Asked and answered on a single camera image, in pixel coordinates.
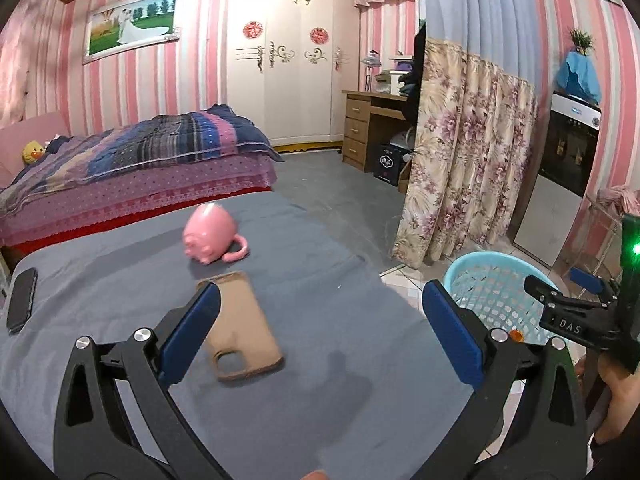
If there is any black and white appliance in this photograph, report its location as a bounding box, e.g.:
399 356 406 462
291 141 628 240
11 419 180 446
506 91 604 269

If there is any grey blue tablecloth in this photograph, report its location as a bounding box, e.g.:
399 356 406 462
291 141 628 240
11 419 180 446
0 191 477 480

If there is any turquoise plastic basket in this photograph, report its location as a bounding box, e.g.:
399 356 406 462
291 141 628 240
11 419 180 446
443 252 567 347

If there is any framed wedding picture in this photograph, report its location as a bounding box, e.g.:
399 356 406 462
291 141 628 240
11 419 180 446
81 0 185 65

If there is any bed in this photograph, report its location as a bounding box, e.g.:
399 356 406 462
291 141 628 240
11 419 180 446
0 104 284 262

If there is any white printer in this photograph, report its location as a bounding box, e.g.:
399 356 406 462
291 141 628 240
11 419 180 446
375 62 417 97

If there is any striped patchwork quilt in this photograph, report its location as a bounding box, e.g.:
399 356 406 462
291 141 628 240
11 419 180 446
0 104 284 207

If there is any desk lamp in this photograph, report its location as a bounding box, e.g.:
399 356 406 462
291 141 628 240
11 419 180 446
360 49 383 94

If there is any blue and floral curtain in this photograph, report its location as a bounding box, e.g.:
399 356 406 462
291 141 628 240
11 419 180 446
391 0 542 271

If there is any blue cloth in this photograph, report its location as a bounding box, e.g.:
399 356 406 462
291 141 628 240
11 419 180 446
554 50 603 107

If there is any pink pig mug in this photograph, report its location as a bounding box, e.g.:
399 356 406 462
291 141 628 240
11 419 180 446
182 202 250 266

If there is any person's right hand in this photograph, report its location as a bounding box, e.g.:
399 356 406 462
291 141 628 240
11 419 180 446
575 354 640 452

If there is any yellow duck plush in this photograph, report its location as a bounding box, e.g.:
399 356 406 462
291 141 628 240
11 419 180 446
21 140 47 165

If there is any green potted plant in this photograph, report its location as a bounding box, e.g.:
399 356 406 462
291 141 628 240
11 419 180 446
568 26 597 57

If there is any dark hanging clothing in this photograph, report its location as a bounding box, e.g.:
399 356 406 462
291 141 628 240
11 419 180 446
404 20 428 127

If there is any pink floral curtain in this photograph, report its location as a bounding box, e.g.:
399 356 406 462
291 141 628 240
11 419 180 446
0 0 64 132

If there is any pink cloth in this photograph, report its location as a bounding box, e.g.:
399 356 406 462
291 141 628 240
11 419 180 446
596 185 640 222

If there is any black wallet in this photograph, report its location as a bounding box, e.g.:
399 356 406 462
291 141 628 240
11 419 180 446
6 267 39 335

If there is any metal rack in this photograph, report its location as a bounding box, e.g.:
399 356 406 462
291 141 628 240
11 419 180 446
581 190 640 282

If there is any white wardrobe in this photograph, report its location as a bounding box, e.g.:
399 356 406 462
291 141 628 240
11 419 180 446
226 0 362 149

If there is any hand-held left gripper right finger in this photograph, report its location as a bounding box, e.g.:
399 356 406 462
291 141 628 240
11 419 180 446
421 280 588 480

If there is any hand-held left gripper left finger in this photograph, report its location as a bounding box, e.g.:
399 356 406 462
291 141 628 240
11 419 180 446
52 281 236 480

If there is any black box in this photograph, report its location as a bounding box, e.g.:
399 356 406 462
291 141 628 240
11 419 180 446
372 142 413 185

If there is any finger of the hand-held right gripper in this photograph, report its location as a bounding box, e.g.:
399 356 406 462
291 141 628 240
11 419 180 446
523 275 562 312
569 266 607 296

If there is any wooden desk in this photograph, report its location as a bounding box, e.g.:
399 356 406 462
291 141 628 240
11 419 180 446
341 90 417 174

